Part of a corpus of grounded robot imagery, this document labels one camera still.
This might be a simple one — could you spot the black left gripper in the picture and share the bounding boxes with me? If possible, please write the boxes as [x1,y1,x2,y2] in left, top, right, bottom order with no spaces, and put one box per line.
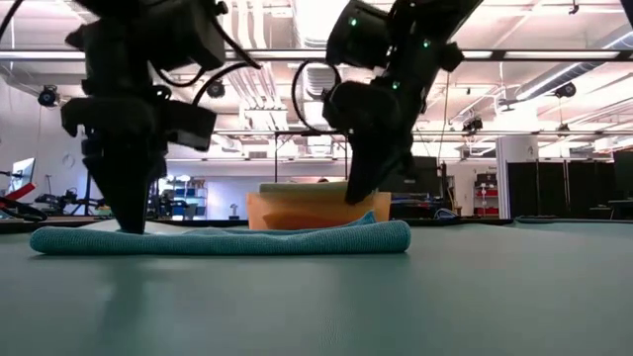
[59,68,170,234]

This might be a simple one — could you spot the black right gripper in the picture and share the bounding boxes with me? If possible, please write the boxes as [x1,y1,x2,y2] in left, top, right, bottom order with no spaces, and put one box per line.
[343,73,429,206]

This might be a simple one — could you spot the light green microfiber towel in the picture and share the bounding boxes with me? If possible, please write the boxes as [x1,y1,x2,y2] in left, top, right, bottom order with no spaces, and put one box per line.
[258,181,350,195]

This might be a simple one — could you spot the light orange microfiber towel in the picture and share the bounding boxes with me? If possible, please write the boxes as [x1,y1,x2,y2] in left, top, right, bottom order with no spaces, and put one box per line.
[261,210,357,230]

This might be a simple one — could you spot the teal microfiber towel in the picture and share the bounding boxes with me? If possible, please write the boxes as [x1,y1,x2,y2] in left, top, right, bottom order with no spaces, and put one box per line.
[29,211,411,257]

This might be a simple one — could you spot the black computer monitor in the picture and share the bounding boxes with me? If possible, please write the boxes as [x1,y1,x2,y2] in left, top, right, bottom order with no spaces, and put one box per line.
[412,155,440,195]

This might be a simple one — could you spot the red black storage rack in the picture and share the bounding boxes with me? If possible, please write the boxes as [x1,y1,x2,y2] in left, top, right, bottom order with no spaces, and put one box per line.
[474,172,498,218]

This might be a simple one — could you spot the red object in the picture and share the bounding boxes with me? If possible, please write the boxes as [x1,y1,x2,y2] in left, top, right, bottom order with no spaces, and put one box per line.
[0,182,38,204]

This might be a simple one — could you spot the small tilted computer monitor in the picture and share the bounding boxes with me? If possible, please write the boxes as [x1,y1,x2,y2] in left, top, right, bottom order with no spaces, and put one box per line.
[8,156,37,193]

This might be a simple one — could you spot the orange plastic bin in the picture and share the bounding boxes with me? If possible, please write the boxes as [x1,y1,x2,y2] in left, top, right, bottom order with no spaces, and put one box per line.
[245,191,392,231]

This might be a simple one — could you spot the white building column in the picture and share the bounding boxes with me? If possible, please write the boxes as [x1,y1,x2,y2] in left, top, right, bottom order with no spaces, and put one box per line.
[496,101,540,220]

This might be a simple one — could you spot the black partition panels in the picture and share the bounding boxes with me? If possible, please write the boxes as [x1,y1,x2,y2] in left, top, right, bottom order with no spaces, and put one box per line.
[506,149,633,219]

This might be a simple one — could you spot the black LED light bar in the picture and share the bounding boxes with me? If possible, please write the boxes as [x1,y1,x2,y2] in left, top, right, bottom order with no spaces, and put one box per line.
[0,47,633,63]

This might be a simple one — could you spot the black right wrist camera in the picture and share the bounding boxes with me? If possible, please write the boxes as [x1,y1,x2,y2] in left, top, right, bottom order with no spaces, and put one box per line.
[321,81,397,134]

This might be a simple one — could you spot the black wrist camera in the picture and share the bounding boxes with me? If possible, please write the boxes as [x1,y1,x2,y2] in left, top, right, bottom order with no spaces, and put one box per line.
[165,101,218,152]
[321,81,397,134]

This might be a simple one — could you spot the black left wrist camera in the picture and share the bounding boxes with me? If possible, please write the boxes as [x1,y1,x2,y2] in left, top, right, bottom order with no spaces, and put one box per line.
[165,101,218,152]

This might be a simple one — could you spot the silver ribbed ventilation duct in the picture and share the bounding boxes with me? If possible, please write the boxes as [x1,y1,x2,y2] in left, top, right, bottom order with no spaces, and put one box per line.
[291,0,360,155]

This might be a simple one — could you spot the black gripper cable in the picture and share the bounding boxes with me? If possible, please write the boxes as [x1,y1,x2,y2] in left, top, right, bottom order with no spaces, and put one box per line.
[152,19,262,108]
[290,58,343,134]

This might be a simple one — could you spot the silver smooth ventilation duct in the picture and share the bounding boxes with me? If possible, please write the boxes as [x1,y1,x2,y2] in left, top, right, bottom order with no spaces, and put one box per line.
[513,19,633,103]

